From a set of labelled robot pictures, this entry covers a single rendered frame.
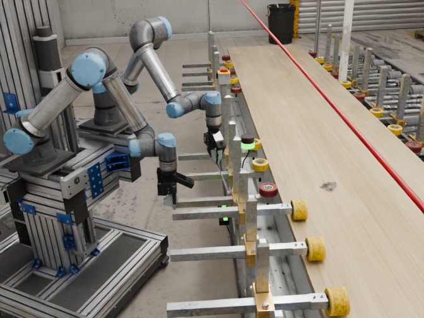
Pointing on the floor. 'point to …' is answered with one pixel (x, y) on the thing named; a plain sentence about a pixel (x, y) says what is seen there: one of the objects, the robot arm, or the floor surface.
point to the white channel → (346, 40)
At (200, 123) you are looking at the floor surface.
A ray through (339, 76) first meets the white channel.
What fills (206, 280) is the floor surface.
